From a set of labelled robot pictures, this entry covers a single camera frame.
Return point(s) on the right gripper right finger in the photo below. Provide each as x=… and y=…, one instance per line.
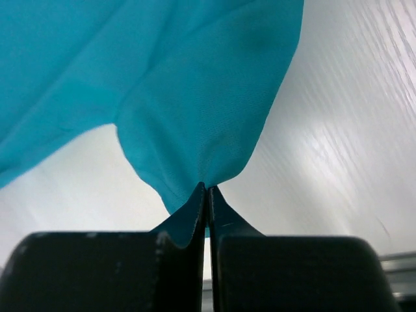
x=255, y=272

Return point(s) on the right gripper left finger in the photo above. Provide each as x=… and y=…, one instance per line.
x=158, y=270

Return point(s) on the teal t-shirt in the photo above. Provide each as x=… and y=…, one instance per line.
x=188, y=84

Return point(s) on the aluminium mounting rail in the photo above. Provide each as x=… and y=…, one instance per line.
x=400, y=272

